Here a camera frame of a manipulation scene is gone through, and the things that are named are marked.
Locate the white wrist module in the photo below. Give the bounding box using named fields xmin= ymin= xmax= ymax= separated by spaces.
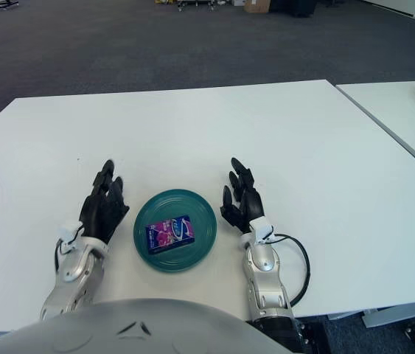
xmin=57 ymin=221 xmax=84 ymax=255
xmin=249 ymin=217 xmax=276 ymax=245

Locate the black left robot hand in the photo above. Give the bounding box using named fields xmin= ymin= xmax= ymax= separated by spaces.
xmin=80 ymin=159 xmax=130 ymax=245

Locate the white table support beam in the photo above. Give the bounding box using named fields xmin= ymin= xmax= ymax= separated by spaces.
xmin=327 ymin=306 xmax=415 ymax=329

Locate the wheeled metal cart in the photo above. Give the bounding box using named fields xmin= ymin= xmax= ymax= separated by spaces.
xmin=176 ymin=0 xmax=230 ymax=12

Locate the silver robot torso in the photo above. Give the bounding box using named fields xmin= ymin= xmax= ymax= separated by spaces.
xmin=0 ymin=297 xmax=293 ymax=354

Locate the brown cardboard box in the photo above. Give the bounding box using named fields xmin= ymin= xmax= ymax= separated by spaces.
xmin=243 ymin=0 xmax=271 ymax=14

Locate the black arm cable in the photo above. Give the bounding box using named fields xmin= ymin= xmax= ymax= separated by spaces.
xmin=265 ymin=233 xmax=310 ymax=308
xmin=54 ymin=223 xmax=85 ymax=274

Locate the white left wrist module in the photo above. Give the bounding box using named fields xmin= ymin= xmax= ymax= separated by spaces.
xmin=57 ymin=221 xmax=84 ymax=255

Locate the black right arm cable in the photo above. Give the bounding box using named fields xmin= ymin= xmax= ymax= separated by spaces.
xmin=265 ymin=233 xmax=310 ymax=308

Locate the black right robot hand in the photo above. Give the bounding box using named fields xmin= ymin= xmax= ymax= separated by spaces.
xmin=220 ymin=157 xmax=266 ymax=234

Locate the black cabinet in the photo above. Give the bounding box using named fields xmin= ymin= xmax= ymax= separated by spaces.
xmin=287 ymin=0 xmax=318 ymax=18

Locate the teal round plate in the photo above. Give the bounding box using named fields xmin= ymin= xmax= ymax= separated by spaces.
xmin=133 ymin=188 xmax=218 ymax=274

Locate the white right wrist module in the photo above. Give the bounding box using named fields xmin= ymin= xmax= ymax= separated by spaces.
xmin=249 ymin=217 xmax=276 ymax=245

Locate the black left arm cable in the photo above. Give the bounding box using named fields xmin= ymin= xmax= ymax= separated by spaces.
xmin=54 ymin=223 xmax=85 ymax=274

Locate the blue purple gum box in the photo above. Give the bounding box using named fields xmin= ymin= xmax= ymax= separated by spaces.
xmin=144 ymin=213 xmax=197 ymax=256

